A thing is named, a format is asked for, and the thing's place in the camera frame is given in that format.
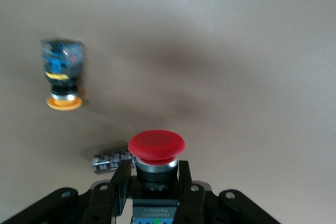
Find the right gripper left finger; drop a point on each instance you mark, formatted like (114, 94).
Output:
(105, 203)

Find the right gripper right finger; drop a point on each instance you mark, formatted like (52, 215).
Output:
(194, 203)

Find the black cylindrical capacitor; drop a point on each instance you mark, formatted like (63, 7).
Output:
(107, 162)

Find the red mushroom push button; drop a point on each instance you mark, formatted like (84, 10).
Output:
(156, 145)

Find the yellow push button switch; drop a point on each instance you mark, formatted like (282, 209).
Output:
(61, 64)

